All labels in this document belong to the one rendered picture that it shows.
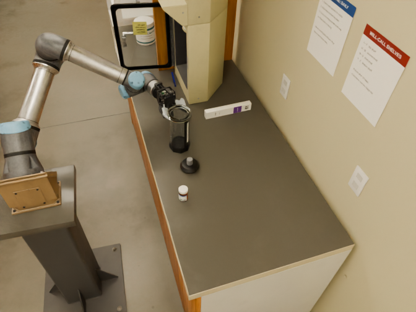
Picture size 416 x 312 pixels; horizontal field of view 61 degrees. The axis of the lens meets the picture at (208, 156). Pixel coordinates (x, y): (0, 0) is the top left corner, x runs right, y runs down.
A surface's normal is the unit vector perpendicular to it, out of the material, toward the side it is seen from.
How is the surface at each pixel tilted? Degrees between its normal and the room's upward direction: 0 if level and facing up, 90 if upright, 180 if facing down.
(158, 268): 0
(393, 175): 90
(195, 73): 90
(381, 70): 90
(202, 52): 90
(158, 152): 0
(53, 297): 0
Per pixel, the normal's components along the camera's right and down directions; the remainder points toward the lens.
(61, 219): 0.03, -0.68
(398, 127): -0.95, 0.21
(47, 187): 0.28, 0.71
